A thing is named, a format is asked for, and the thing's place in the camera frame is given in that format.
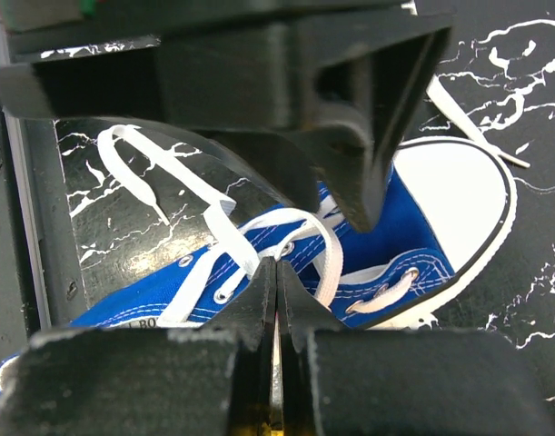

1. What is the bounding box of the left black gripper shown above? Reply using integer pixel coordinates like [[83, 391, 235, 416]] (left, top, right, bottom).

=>
[[0, 1, 452, 132]]

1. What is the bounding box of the black marble pattern mat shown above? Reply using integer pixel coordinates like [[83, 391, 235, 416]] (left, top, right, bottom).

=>
[[55, 1, 555, 410]]

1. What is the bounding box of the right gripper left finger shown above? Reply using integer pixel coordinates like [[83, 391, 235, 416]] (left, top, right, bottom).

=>
[[0, 259, 277, 435]]

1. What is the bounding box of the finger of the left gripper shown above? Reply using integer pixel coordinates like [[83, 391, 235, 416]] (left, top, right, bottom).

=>
[[199, 129, 322, 213], [303, 26, 450, 233]]

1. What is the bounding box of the white shoelace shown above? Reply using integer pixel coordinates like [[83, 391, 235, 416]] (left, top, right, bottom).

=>
[[97, 74, 530, 328]]

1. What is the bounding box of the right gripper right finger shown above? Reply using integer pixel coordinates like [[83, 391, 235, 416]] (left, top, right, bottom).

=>
[[276, 261, 555, 435]]

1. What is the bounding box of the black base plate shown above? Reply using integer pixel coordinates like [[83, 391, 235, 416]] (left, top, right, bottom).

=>
[[0, 90, 83, 401]]

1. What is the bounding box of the blue sneaker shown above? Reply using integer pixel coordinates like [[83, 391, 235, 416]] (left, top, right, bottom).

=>
[[0, 135, 519, 396]]

